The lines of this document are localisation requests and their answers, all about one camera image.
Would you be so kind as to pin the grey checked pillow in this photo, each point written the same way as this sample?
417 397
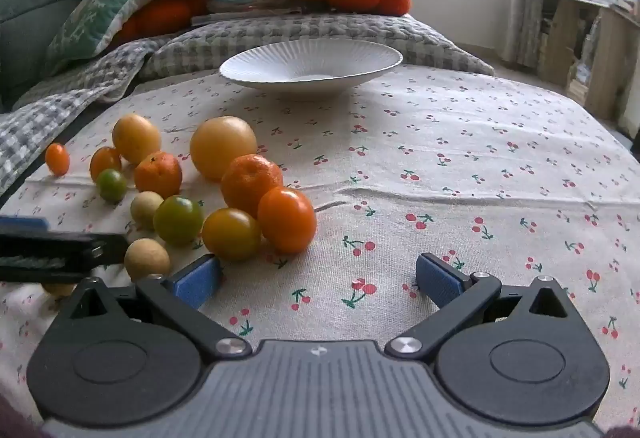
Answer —
380 31

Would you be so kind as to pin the green patterned quilt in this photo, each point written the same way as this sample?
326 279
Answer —
90 23

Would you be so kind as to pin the grey checked blanket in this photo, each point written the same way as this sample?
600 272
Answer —
45 113

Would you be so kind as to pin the green sofa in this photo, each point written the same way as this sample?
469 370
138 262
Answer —
25 28

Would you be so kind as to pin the yellow-orange tomato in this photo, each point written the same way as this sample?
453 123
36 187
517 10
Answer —
231 234

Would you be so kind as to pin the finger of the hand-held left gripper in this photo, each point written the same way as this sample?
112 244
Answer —
22 222
60 248

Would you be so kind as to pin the brown longan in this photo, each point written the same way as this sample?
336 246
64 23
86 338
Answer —
147 258
59 289
144 208

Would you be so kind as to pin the large yellow citrus fruit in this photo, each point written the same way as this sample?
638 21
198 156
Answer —
222 146

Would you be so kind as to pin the orange mandarin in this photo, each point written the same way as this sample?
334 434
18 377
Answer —
250 180
158 174

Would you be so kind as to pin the cherry print sheet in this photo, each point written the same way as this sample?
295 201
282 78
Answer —
450 143

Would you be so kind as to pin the large green tomato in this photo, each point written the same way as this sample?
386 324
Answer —
177 220

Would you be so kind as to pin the white ribbed plate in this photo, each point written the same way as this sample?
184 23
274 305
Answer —
310 63

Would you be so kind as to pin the small yellow citrus fruit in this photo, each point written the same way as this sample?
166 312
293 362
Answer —
136 137

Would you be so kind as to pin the plain orange cushion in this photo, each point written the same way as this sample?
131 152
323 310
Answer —
160 16

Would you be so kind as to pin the small green tomato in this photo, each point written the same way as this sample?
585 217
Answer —
112 185

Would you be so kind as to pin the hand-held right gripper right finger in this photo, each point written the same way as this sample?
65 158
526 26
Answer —
437 278

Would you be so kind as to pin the wooden shelf unit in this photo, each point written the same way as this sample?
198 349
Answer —
605 53

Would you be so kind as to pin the small orange cherry tomato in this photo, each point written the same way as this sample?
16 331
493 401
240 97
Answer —
57 159
104 161

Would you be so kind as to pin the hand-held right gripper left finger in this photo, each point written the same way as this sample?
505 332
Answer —
197 283

